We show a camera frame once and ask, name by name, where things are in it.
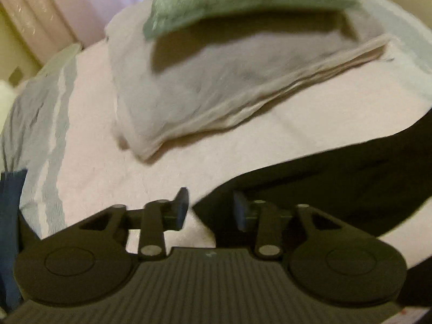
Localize beige folded towel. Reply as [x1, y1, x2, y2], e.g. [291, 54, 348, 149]
[104, 10, 392, 161]

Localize blue cloth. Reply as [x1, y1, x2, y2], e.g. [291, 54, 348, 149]
[0, 169, 29, 311]

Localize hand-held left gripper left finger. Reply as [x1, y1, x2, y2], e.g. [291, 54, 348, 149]
[72, 187, 190, 261]

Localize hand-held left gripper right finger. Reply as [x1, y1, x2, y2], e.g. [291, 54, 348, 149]
[233, 191, 342, 261]

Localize black pants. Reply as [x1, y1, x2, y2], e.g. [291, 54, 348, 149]
[192, 108, 432, 240]

